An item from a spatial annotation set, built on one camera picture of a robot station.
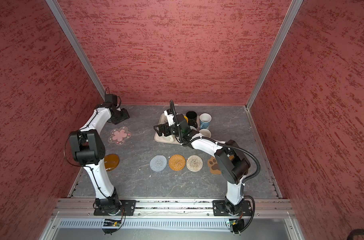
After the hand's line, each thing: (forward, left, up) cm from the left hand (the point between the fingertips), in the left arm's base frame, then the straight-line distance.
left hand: (126, 119), depth 97 cm
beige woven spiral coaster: (-25, -46, -11) cm, 53 cm away
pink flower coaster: (-5, +7, -12) cm, 15 cm away
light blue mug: (+4, -53, -3) cm, 54 cm away
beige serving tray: (-8, -21, -10) cm, 25 cm away
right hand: (-11, -24, +6) cm, 28 cm away
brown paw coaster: (-27, -57, -10) cm, 64 cm away
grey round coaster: (-25, -23, -11) cm, 36 cm away
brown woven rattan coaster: (-24, -35, -11) cm, 44 cm away
